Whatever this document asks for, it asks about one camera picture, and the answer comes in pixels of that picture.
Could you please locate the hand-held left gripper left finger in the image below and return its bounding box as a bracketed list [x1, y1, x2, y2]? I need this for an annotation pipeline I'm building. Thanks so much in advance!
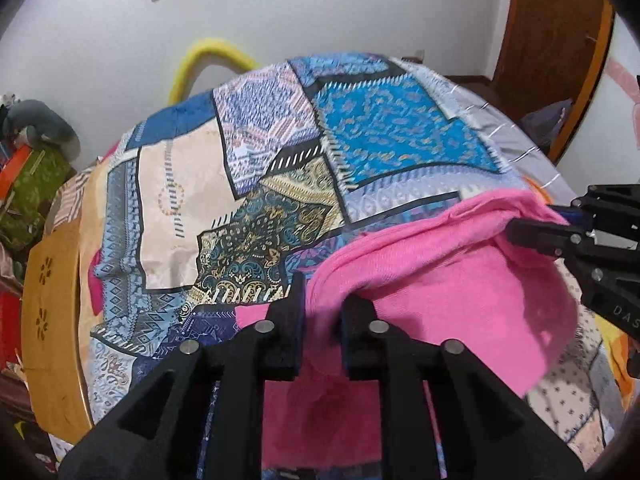
[59, 271, 307, 480]

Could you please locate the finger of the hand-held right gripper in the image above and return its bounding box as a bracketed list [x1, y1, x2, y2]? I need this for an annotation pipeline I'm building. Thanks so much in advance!
[550, 184, 640, 251]
[505, 215, 591, 262]

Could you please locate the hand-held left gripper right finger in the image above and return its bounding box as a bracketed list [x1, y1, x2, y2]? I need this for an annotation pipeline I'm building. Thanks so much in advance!
[340, 294, 586, 480]

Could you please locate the pink knit cardigan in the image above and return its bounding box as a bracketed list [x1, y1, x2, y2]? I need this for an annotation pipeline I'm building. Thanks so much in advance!
[235, 189, 581, 471]

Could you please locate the tan yellow fleece blanket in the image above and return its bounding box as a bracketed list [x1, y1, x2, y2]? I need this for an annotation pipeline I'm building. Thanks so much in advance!
[595, 310, 636, 391]

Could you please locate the dark grey bag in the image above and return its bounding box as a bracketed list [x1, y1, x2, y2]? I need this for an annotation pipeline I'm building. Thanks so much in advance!
[520, 100, 573, 156]

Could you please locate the grey striped bedsheet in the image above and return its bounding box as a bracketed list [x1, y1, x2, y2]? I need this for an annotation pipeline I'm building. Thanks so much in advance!
[415, 60, 581, 206]

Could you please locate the patchwork printed bedsheet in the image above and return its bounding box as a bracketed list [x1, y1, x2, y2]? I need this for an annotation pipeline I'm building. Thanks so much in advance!
[87, 52, 621, 480]

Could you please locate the brown wooden door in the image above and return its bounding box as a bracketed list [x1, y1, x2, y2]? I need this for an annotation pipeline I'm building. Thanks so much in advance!
[492, 0, 616, 166]

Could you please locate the wooden bed board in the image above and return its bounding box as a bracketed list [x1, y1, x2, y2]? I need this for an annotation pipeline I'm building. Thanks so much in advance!
[21, 170, 108, 446]

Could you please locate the yellow foam tube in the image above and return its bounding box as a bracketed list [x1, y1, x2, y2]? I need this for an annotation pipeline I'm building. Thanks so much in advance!
[167, 37, 261, 106]

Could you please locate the green patterned cloth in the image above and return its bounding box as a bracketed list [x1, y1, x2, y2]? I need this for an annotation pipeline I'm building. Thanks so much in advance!
[0, 147, 73, 251]

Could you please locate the pink wall decoration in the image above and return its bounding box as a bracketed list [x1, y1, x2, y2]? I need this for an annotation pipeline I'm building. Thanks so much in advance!
[605, 57, 640, 106]

